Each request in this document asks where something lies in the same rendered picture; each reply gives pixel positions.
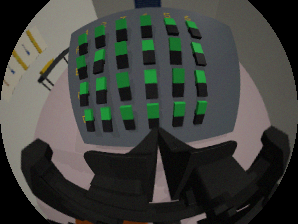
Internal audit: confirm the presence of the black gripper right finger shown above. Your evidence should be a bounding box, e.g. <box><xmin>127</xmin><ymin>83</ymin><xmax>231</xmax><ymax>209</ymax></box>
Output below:
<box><xmin>157</xmin><ymin>128</ymin><xmax>237</xmax><ymax>201</ymax></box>

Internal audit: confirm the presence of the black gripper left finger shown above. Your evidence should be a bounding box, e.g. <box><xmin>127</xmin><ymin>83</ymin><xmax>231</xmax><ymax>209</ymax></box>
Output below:
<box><xmin>84</xmin><ymin>128</ymin><xmax>158</xmax><ymax>202</ymax></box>

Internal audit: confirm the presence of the grey switch panel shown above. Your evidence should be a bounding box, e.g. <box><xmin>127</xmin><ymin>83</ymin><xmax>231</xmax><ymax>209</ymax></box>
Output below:
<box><xmin>68</xmin><ymin>7</ymin><xmax>241</xmax><ymax>148</ymax></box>

